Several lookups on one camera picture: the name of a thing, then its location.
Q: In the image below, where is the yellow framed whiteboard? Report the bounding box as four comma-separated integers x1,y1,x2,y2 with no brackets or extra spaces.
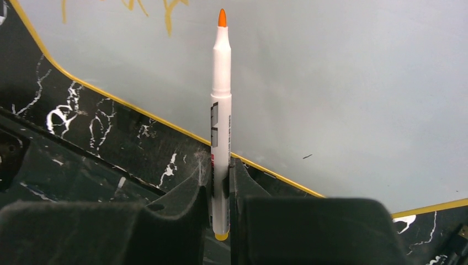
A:
12,1,467,213

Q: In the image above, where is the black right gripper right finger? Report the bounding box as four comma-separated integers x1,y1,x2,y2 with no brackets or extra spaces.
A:
229,158,409,264

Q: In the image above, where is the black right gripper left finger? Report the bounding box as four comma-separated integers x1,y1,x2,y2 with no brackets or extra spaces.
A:
1,163,209,264

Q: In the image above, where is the white orange marker pen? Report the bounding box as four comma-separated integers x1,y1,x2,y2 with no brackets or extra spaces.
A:
210,9,232,241

